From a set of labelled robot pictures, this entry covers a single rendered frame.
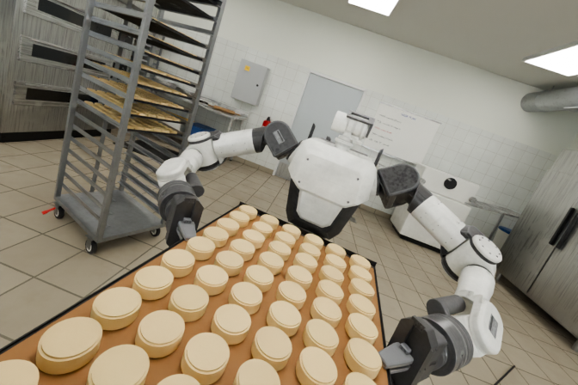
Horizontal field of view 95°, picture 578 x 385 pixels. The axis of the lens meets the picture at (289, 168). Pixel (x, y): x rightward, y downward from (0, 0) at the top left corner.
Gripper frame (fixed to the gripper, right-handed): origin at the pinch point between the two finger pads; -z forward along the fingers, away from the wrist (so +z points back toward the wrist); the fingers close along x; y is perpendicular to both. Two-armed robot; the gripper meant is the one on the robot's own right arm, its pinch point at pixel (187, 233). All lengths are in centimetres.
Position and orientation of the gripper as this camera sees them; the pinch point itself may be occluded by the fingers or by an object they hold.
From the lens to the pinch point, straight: 58.7
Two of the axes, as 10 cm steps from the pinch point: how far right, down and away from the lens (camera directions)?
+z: -4.7, -3.5, 8.1
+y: 8.1, 1.8, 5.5
